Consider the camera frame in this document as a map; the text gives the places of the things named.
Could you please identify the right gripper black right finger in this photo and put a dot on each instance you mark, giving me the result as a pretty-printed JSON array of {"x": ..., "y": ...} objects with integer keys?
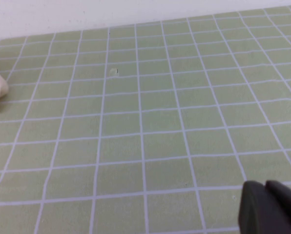
[{"x": 285, "y": 207}]

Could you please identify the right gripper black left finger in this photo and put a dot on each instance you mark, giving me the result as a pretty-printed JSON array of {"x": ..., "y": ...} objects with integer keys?
[{"x": 251, "y": 209}]

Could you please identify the green grid cutting mat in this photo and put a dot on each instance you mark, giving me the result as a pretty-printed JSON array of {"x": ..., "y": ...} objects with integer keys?
[{"x": 160, "y": 122}]

